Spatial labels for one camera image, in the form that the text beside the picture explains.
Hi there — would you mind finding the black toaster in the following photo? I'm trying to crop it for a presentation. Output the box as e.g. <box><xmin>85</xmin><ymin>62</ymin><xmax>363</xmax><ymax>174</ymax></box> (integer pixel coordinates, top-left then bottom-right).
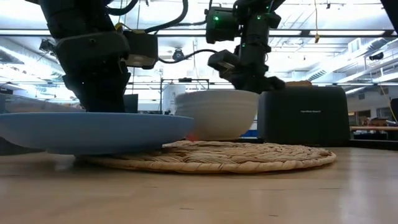
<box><xmin>257</xmin><ymin>85</ymin><xmax>351</xmax><ymax>147</ymax></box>

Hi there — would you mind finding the clear plastic container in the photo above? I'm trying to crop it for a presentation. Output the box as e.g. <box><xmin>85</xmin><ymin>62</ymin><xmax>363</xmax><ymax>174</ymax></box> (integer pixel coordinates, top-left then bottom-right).
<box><xmin>0</xmin><ymin>92</ymin><xmax>86</xmax><ymax>156</ymax></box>

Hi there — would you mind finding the black metal stand frame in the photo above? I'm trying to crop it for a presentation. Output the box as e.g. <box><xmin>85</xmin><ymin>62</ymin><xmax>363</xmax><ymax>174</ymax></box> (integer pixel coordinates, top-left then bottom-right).
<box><xmin>160</xmin><ymin>77</ymin><xmax>210</xmax><ymax>96</ymax></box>

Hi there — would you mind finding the blue plate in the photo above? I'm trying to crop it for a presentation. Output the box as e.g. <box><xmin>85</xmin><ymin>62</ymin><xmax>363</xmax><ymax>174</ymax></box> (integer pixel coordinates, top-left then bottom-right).
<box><xmin>0</xmin><ymin>111</ymin><xmax>195</xmax><ymax>156</ymax></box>

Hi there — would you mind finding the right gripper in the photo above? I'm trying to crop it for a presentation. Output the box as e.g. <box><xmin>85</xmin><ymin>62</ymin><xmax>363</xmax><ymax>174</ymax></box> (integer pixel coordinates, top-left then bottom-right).
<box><xmin>230</xmin><ymin>43</ymin><xmax>287</xmax><ymax>95</ymax></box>

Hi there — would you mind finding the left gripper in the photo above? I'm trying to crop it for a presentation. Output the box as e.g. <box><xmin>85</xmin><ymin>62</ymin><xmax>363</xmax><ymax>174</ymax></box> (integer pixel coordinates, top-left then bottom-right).
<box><xmin>55</xmin><ymin>30</ymin><xmax>131</xmax><ymax>113</ymax></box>

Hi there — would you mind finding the black aluminium table frame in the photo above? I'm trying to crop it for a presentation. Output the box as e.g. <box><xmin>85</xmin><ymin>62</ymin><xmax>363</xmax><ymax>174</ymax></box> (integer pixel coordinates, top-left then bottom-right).
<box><xmin>239</xmin><ymin>136</ymin><xmax>398</xmax><ymax>151</ymax></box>

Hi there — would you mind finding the round woven placemat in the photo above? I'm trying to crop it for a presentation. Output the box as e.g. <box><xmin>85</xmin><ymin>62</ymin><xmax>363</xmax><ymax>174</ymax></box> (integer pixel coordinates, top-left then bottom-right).
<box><xmin>74</xmin><ymin>139</ymin><xmax>337</xmax><ymax>174</ymax></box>

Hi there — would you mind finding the yellow cord with plug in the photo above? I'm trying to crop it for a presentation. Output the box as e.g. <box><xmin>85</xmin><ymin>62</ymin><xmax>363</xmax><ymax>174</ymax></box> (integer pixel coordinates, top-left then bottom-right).
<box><xmin>313</xmin><ymin>0</ymin><xmax>321</xmax><ymax>44</ymax></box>

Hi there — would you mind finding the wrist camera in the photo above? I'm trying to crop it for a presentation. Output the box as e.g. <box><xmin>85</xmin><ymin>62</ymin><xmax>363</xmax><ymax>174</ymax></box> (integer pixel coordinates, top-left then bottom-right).
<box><xmin>122</xmin><ymin>30</ymin><xmax>159</xmax><ymax>70</ymax></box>
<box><xmin>207</xmin><ymin>49</ymin><xmax>241</xmax><ymax>79</ymax></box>

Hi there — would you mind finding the white cylinder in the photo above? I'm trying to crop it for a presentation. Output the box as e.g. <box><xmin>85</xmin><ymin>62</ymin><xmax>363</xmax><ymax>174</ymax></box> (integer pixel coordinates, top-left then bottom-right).
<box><xmin>162</xmin><ymin>84</ymin><xmax>187</xmax><ymax>115</ymax></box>

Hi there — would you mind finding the black computer monitor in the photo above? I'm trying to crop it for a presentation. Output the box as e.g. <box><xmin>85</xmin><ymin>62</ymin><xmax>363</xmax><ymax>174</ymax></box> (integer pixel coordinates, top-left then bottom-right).
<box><xmin>124</xmin><ymin>93</ymin><xmax>139</xmax><ymax>114</ymax></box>

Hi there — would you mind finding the wooden background table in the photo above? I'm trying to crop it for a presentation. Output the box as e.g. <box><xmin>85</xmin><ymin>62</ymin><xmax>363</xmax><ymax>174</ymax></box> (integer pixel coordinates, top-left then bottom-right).
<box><xmin>349</xmin><ymin>125</ymin><xmax>398</xmax><ymax>132</ymax></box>

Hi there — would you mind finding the black right camera cable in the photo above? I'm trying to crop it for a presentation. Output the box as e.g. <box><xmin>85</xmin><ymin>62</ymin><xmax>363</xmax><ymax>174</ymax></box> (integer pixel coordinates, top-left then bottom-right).
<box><xmin>157</xmin><ymin>49</ymin><xmax>218</xmax><ymax>65</ymax></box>

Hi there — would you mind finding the brown toast slice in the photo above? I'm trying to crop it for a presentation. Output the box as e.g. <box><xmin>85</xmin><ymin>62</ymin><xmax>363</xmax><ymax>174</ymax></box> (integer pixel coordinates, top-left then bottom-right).
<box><xmin>285</xmin><ymin>80</ymin><xmax>313</xmax><ymax>88</ymax></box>

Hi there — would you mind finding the white bowl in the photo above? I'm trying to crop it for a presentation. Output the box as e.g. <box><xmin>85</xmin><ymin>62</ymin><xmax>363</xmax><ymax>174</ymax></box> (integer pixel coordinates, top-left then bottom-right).
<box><xmin>174</xmin><ymin>89</ymin><xmax>260</xmax><ymax>141</ymax></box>

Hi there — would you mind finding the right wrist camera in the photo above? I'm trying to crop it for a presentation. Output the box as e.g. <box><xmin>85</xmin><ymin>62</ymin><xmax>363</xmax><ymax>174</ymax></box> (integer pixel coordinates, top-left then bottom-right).
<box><xmin>207</xmin><ymin>49</ymin><xmax>241</xmax><ymax>79</ymax></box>

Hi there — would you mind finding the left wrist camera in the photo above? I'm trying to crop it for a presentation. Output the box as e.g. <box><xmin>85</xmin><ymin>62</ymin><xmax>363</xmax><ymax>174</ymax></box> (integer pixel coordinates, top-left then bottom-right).
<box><xmin>122</xmin><ymin>30</ymin><xmax>159</xmax><ymax>70</ymax></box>

